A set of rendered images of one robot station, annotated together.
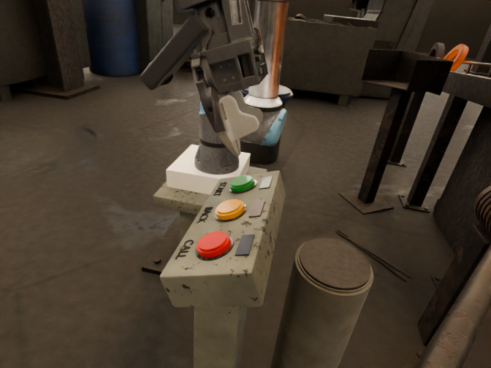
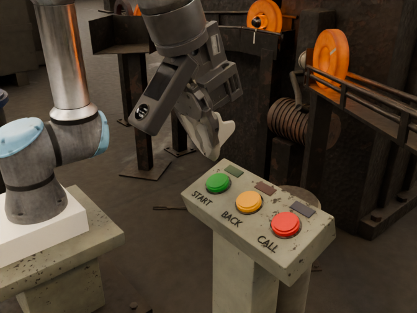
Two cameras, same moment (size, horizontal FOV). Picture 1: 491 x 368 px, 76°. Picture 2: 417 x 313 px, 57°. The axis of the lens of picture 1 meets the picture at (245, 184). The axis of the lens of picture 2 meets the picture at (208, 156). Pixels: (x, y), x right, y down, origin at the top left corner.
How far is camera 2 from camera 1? 46 cm
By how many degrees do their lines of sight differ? 43
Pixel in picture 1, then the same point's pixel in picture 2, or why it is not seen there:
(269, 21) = (66, 25)
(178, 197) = (28, 269)
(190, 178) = (27, 240)
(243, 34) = (221, 60)
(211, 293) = (314, 252)
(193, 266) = (295, 244)
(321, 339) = not seen: hidden behind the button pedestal
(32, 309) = not seen: outside the picture
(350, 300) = not seen: hidden behind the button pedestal
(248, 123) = (229, 128)
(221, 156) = (52, 192)
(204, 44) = (194, 77)
